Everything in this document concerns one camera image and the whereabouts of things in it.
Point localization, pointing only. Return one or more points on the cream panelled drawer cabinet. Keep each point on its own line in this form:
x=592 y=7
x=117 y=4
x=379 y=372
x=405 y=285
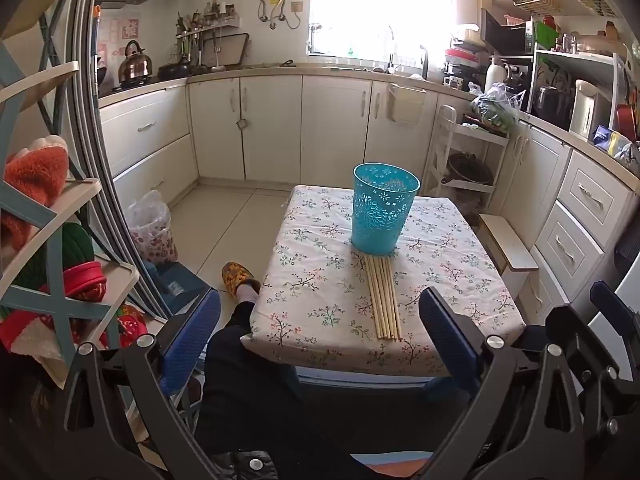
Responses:
x=575 y=220

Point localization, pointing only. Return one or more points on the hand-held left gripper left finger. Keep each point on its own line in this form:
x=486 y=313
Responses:
x=192 y=340

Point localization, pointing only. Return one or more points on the patterned mug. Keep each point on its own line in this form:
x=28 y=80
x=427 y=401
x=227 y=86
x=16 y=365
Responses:
x=451 y=81

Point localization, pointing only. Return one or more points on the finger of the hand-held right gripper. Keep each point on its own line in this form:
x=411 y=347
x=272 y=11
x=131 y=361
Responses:
x=607 y=306
x=587 y=360

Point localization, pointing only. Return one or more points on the dark wok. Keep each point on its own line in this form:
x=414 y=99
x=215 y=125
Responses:
x=470 y=170

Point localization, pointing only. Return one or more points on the bundle of wooden chopsticks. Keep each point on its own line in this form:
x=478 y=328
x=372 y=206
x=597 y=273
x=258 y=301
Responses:
x=382 y=300

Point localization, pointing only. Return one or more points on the red rolled cloth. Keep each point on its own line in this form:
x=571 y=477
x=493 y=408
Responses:
x=85 y=280

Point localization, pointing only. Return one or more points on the white and blue shelf rack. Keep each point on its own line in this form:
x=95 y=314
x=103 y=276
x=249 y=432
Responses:
x=30 y=85

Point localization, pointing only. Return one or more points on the white appliance side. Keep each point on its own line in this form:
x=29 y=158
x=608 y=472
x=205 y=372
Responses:
x=631 y=290

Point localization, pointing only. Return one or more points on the white electric water boiler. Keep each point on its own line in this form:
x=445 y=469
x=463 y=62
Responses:
x=587 y=110

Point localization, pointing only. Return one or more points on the plastic bag of vegetables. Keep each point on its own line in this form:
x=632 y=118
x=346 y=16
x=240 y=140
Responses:
x=495 y=110

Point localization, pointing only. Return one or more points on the black faucet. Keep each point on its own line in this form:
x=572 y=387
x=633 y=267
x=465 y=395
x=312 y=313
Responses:
x=425 y=62

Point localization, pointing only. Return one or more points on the kitchen window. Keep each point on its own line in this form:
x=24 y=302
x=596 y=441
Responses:
x=380 y=5

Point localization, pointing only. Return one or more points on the red paper wall decorations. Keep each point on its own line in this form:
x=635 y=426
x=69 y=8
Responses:
x=125 y=30

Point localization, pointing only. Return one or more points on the blue and orange seat cushion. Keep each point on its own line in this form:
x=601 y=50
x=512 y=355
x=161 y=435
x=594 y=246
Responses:
x=390 y=466

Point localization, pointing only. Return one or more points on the turquoise perforated plastic basket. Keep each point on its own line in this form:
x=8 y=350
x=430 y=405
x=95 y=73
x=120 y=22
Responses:
x=380 y=220

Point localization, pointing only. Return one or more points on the cabinet door padlock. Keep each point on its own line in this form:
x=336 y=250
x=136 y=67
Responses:
x=242 y=124

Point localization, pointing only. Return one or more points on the white wooden stool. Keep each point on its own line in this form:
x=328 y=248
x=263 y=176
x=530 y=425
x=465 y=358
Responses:
x=510 y=245

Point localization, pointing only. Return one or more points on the cream sink base cabinet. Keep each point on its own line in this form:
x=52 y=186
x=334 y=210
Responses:
x=300 y=125

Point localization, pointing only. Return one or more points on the grey sliding door frame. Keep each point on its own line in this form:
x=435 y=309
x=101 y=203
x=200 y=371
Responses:
x=95 y=135

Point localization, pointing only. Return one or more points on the floral plastic bag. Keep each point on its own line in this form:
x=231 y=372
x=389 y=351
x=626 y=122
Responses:
x=150 y=230

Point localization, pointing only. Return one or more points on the white hanging door bin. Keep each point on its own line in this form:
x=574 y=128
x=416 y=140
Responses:
x=406 y=105

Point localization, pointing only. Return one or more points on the steel kettle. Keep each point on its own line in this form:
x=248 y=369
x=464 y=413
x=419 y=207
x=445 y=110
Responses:
x=136 y=65

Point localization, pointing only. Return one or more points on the white thermos flask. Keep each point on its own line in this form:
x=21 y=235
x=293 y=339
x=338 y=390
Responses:
x=494 y=77

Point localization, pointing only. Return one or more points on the low blue table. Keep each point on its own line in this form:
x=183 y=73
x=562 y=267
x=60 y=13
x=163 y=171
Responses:
x=350 y=380

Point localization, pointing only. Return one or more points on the yellow patterned slipper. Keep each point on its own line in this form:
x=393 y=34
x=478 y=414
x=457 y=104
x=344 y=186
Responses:
x=235 y=275

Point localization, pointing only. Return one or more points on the green knit hat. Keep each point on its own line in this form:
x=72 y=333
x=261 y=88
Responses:
x=75 y=245

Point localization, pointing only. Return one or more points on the red patterned cloth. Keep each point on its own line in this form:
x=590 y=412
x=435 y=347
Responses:
x=130 y=325

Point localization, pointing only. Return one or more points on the black microwave oven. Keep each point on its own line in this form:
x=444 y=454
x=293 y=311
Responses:
x=505 y=35

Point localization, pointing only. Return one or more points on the white countertop shelf rack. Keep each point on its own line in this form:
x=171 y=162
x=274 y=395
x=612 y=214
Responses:
x=575 y=57

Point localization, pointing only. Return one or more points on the wall utensil rack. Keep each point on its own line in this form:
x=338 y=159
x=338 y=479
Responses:
x=210 y=22

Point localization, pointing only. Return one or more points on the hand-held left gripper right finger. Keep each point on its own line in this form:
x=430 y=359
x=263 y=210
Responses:
x=447 y=340

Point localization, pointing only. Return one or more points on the blue cardboard box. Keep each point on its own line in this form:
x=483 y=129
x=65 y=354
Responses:
x=175 y=285

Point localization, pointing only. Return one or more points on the floral tablecloth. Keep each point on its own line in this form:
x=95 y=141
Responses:
x=310 y=285

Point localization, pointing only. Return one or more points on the blue packet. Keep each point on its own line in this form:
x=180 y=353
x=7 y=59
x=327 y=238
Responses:
x=605 y=137

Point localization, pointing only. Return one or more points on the wall socket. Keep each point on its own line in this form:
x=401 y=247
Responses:
x=297 y=6

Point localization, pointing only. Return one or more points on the orange plush hat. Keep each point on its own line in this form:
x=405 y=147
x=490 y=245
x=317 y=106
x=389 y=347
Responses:
x=35 y=175

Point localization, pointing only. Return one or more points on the stack of bowls and dishes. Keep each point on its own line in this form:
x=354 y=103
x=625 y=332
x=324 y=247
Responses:
x=460 y=55

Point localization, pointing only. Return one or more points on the white storage trolley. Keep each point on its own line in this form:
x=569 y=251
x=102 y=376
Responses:
x=445 y=160

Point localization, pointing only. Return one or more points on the chrome sink faucet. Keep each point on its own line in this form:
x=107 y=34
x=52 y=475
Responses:
x=391 y=50

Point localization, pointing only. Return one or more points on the cream stove drawer cabinet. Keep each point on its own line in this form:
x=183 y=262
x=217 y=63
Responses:
x=145 y=145

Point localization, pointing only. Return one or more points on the gas stove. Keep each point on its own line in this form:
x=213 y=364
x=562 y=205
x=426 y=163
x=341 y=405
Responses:
x=130 y=85

